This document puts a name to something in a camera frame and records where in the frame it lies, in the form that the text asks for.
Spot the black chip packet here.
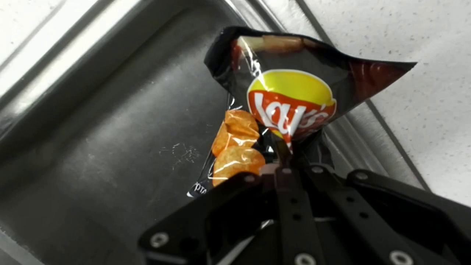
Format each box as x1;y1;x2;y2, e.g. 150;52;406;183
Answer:
185;25;418;200

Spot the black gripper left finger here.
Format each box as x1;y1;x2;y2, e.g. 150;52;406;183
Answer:
137;140;325;265

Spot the stainless steel double sink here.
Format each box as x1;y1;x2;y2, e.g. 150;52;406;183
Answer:
0;0;428;265

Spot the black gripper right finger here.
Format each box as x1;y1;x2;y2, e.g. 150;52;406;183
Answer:
299;164;471;265

